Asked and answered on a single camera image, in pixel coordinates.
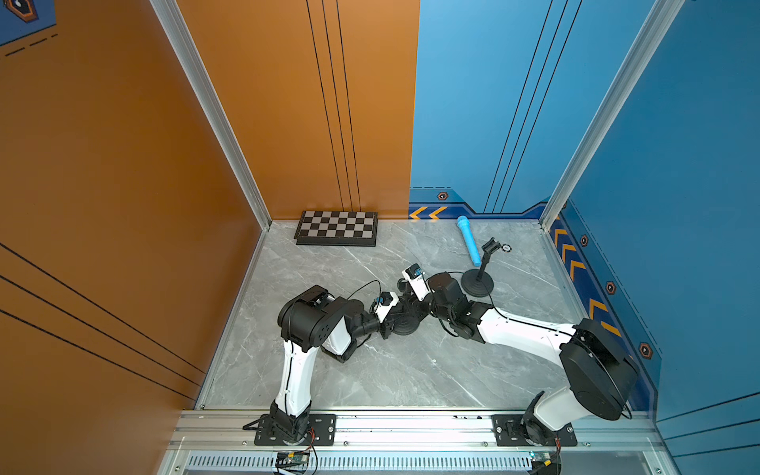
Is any aluminium rail frame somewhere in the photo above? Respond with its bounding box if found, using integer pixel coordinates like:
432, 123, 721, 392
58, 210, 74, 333
158, 408, 679, 474

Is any black round stand base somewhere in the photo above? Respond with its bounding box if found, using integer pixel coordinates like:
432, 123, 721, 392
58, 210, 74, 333
460, 269, 494, 298

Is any green circuit board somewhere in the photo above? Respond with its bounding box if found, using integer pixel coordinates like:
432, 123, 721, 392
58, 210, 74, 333
528, 451, 562, 475
274, 451, 310, 474

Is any black stand pole with clip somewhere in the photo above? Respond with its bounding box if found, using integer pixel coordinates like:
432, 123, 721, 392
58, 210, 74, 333
476, 237, 502, 281

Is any black white checkerboard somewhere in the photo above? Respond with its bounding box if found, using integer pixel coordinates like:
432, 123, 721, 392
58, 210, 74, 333
294, 211, 378, 247

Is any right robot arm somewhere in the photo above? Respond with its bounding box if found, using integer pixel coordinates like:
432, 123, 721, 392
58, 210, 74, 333
403, 272, 639, 445

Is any right green circuit board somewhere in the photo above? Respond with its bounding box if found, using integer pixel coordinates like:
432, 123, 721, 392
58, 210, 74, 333
528, 451, 562, 475

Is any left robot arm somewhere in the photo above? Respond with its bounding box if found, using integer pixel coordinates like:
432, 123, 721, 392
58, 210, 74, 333
269, 285, 400, 445

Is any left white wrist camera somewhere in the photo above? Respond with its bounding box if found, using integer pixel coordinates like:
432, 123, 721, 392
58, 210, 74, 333
371, 291, 399, 324

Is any left green circuit board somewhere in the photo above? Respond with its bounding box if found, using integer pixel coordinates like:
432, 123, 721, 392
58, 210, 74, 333
274, 451, 310, 474

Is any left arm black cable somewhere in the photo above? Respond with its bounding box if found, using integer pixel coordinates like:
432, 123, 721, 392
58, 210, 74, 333
343, 280, 384, 310

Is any light blue toy microphone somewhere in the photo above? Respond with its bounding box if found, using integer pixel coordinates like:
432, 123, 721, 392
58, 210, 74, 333
456, 216, 482, 267

